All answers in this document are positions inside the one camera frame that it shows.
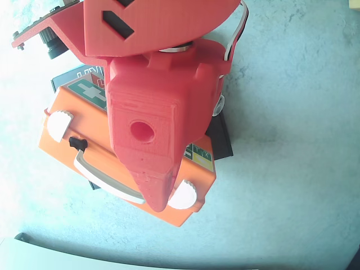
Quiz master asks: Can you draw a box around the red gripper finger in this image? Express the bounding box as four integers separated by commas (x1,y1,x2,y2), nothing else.
114,147,182,214

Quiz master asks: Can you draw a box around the wrist camera board with lens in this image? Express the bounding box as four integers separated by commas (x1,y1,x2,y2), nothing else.
11,0,82,60

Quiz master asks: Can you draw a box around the black cardboard box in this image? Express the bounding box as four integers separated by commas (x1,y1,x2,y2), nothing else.
50,64,234,191

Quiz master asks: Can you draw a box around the black handle hinge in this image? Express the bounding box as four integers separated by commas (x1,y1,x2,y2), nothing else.
69,136,88,151

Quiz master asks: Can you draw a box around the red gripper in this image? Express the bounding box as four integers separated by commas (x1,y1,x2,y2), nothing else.
106,39,235,167

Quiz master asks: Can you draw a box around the orange first aid box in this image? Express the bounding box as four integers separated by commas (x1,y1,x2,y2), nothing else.
38,84,217,228

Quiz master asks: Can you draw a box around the red camera bracket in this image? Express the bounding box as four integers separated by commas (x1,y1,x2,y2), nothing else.
11,4,113,67

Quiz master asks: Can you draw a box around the white box handle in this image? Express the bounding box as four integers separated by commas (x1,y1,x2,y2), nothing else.
73,148,147,205

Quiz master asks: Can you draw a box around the white black servo cable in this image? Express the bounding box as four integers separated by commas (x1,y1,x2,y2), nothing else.
223,0,251,61

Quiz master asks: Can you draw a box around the white round box latch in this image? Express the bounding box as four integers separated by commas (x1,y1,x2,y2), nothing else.
167,179,197,210
46,111,74,143

